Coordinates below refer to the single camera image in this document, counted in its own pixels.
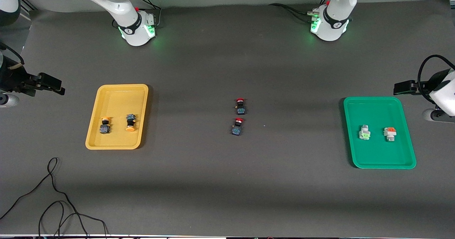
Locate yellow plastic tray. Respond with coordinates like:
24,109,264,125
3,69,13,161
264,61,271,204
85,84,149,150

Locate black left arm base cables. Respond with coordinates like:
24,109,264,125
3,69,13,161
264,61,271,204
268,0,333,23

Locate white button with orange insert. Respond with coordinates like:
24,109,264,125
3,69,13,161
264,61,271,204
383,127,397,143

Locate green plastic tray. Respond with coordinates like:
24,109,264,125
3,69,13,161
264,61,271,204
343,96,417,170

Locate aluminium frame rail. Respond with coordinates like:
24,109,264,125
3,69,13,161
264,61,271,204
18,0,37,20

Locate yellow mushroom push button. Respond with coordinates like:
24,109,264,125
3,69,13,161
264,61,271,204
125,113,137,132
99,116,111,135

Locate loose thin black cable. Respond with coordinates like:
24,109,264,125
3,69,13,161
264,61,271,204
0,157,108,238

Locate black right arm base cables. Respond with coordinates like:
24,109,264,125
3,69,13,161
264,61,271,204
133,0,162,28

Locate black arm base cables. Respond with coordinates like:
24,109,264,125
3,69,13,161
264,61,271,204
268,0,333,23
133,0,162,28

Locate dark grey table mat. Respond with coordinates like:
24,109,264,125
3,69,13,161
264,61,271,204
0,0,455,238

